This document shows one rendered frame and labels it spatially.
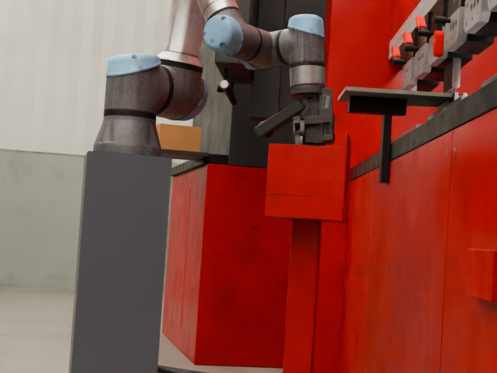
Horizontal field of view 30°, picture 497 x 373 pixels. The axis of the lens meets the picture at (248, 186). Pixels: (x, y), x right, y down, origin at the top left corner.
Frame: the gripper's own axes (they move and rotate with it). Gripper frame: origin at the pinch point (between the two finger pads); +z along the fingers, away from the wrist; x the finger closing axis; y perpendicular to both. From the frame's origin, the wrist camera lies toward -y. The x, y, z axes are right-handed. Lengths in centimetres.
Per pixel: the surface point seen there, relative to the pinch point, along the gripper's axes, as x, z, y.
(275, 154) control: -4.9, -6.0, -4.5
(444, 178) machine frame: -21.6, 1.3, 28.1
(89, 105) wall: 672, -132, -262
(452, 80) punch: 42, -28, 35
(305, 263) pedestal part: 2.2, 16.4, 0.4
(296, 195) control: -4.8, 2.6, -0.4
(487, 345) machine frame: -55, 28, 31
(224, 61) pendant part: 136, -55, -38
